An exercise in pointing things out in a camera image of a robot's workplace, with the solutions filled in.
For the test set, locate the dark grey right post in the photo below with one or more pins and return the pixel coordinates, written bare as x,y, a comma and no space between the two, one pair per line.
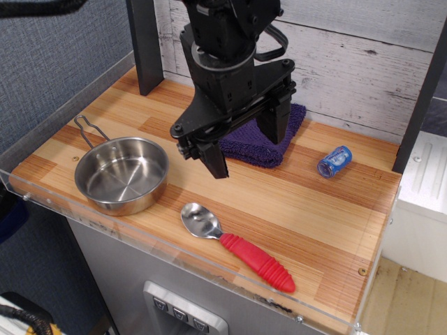
423,101

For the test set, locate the silver dispenser button panel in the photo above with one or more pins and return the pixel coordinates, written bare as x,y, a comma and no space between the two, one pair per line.
173,314

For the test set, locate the spoon with red handle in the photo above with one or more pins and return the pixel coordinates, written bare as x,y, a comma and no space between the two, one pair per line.
202,223

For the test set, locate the clear acrylic guard rail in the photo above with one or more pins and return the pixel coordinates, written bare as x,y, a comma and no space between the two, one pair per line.
326,232

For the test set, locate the blue mint gum container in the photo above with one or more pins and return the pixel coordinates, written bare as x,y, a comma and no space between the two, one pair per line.
334,162

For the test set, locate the silver steel pan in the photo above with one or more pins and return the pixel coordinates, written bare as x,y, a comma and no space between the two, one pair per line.
120,177

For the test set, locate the purple cloth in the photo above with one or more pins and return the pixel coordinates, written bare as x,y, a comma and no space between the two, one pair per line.
250,145

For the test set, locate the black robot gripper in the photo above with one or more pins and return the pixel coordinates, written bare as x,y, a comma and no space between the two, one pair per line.
230,93

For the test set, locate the white cabinet at right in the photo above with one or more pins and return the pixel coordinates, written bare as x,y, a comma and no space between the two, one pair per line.
416,235

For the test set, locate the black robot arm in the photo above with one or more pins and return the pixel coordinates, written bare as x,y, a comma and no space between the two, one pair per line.
224,27

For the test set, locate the silver toy kitchen cabinet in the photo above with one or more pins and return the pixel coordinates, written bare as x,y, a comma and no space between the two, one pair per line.
121,270

